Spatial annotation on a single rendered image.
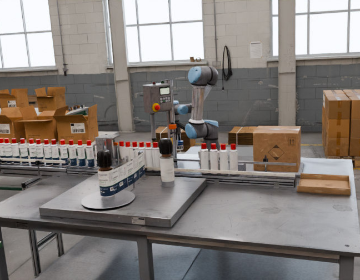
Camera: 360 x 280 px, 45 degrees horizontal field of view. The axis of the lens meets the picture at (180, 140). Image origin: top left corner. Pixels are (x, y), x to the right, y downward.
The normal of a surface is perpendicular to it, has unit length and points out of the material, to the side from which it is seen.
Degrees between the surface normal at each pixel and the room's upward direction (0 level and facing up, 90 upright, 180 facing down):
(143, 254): 90
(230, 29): 90
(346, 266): 90
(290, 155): 90
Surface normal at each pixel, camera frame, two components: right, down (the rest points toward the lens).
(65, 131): -0.15, 0.22
